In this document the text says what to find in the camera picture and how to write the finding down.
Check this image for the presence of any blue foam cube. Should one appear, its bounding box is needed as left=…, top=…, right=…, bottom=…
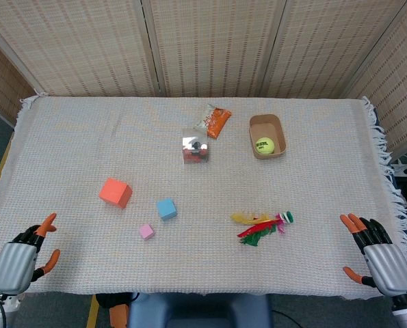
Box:
left=156, top=198, right=178, bottom=221

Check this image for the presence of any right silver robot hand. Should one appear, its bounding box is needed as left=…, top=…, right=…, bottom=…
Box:
left=339, top=213, right=407, bottom=297

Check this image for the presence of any small pink cube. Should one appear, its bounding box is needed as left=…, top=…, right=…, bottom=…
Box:
left=138, top=223, right=155, bottom=241

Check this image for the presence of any white woven tablecloth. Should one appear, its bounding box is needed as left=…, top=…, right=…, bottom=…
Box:
left=0, top=95, right=407, bottom=301

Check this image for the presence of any large orange foam block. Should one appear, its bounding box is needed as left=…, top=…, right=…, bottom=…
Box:
left=99, top=177, right=133, bottom=209

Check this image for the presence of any yellow tennis ball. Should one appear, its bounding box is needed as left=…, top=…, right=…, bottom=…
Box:
left=254, top=136, right=275, bottom=155

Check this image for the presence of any woven folding screen panel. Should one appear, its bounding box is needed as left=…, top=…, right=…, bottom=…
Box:
left=343, top=0, right=407, bottom=153
left=0, top=0, right=163, bottom=98
left=259, top=0, right=407, bottom=100
left=141, top=0, right=288, bottom=98
left=0, top=32, right=36, bottom=126

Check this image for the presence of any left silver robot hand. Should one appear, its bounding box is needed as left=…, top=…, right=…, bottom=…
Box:
left=0, top=213, right=61, bottom=295

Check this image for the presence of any brown paper tray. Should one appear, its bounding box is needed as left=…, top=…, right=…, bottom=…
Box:
left=248, top=113, right=288, bottom=161

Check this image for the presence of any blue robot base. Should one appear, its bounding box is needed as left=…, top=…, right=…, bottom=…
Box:
left=127, top=292, right=273, bottom=328

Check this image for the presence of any orange snack packet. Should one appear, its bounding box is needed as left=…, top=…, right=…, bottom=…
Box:
left=193, top=104, right=232, bottom=141

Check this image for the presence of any orange box under table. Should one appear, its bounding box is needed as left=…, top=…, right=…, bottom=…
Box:
left=109, top=305, right=129, bottom=328

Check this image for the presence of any colourful feather shuttlecock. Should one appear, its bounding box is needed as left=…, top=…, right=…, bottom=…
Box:
left=230, top=210, right=295, bottom=247

